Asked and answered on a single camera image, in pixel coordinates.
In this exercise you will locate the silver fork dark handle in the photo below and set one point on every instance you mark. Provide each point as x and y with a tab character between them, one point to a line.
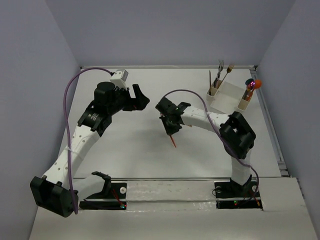
220	69

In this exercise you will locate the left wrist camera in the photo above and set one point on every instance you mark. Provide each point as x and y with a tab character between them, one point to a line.
119	78

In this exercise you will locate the gold knife dark handle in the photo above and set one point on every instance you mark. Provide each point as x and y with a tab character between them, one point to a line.
210	83

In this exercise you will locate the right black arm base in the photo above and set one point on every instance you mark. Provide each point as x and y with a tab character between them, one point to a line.
228	197

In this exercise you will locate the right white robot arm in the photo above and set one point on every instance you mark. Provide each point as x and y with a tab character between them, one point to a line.
233	130

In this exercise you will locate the gold fork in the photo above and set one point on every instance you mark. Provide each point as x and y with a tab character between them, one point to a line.
228	70

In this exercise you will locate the white utensil caddy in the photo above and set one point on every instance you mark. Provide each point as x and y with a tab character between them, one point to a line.
227	98

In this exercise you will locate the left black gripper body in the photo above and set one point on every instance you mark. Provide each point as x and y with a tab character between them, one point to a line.
130	99

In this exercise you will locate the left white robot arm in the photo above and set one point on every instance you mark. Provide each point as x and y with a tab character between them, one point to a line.
55	191

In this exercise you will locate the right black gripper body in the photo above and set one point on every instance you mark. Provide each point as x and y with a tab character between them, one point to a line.
168	117

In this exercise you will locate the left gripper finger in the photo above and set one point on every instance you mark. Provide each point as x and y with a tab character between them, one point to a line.
137	91
140	103

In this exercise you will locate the metal table rail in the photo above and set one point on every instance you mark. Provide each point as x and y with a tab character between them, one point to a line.
209	67

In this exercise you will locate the teal spoon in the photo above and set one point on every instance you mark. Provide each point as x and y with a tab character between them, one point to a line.
248	81

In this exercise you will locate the iridescent spoon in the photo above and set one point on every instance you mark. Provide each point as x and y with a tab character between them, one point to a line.
250	88

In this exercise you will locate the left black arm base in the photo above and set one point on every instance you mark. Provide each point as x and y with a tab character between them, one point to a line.
112	200

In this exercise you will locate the orange spoon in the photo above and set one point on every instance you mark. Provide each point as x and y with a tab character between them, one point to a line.
258	84

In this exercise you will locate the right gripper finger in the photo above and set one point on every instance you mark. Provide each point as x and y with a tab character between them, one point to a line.
168	126
176	125

